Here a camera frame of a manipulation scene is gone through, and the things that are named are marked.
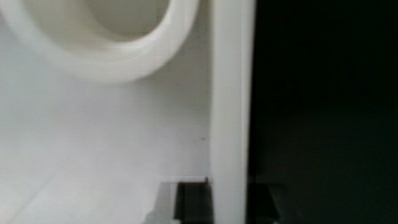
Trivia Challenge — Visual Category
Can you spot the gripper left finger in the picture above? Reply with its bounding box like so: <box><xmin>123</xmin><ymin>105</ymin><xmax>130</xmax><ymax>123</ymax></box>
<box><xmin>174</xmin><ymin>180</ymin><xmax>213</xmax><ymax>224</ymax></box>

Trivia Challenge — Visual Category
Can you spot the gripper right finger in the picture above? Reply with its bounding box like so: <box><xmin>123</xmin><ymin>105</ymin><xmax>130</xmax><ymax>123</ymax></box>
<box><xmin>247</xmin><ymin>183</ymin><xmax>297</xmax><ymax>224</ymax></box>

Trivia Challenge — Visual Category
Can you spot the white square tabletop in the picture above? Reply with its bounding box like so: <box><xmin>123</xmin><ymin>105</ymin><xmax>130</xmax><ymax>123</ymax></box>
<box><xmin>0</xmin><ymin>0</ymin><xmax>256</xmax><ymax>224</ymax></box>

